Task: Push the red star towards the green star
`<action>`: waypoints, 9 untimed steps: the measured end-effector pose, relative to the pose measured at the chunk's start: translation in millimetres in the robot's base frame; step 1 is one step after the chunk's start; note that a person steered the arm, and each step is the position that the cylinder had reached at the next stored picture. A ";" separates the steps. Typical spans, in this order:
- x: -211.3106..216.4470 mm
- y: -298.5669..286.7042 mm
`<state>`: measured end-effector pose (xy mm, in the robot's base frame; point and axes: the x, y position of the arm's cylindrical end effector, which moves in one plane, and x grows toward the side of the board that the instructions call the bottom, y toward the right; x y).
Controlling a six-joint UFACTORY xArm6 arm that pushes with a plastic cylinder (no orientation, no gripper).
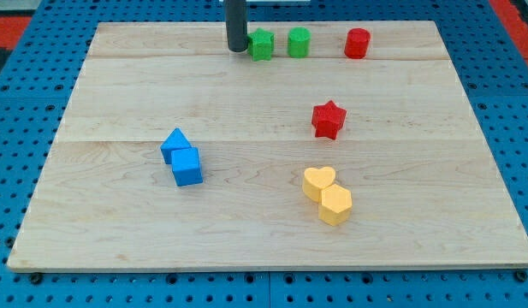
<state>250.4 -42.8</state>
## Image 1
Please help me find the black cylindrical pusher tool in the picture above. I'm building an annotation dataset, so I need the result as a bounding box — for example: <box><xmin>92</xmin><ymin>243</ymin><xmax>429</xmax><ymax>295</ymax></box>
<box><xmin>223</xmin><ymin>0</ymin><xmax>248</xmax><ymax>53</ymax></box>

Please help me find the green star block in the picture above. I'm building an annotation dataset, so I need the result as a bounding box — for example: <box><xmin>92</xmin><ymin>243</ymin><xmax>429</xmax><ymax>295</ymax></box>
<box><xmin>247</xmin><ymin>28</ymin><xmax>275</xmax><ymax>62</ymax></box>

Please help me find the red star block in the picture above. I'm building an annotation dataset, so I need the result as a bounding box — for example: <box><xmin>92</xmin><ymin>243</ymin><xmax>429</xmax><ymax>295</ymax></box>
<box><xmin>311</xmin><ymin>100</ymin><xmax>347</xmax><ymax>140</ymax></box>

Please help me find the green cylinder block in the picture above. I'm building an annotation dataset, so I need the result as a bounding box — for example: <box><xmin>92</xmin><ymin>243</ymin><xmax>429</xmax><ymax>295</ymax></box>
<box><xmin>288</xmin><ymin>27</ymin><xmax>311</xmax><ymax>58</ymax></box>

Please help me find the red cylinder block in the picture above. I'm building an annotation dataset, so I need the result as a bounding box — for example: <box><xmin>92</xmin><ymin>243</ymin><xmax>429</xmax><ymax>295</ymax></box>
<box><xmin>344</xmin><ymin>28</ymin><xmax>371</xmax><ymax>59</ymax></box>

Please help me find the blue triangle block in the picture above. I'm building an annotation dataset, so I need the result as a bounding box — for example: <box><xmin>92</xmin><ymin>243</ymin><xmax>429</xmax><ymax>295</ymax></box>
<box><xmin>160</xmin><ymin>127</ymin><xmax>192</xmax><ymax>165</ymax></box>

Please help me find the wooden board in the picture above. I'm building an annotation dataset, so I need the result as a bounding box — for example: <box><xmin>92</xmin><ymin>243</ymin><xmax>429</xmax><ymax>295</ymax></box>
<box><xmin>7</xmin><ymin>21</ymin><xmax>528</xmax><ymax>273</ymax></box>

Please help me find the blue cube block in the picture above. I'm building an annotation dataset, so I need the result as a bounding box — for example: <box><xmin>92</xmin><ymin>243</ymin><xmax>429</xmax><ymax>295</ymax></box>
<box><xmin>171</xmin><ymin>147</ymin><xmax>203</xmax><ymax>187</ymax></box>

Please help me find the yellow heart block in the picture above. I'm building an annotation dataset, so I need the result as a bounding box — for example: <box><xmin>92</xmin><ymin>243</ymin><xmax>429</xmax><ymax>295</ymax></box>
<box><xmin>302</xmin><ymin>167</ymin><xmax>336</xmax><ymax>203</ymax></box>

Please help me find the yellow hexagon block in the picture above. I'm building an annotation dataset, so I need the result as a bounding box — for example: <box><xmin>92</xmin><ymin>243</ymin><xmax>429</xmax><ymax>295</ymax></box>
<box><xmin>318</xmin><ymin>184</ymin><xmax>353</xmax><ymax>226</ymax></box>

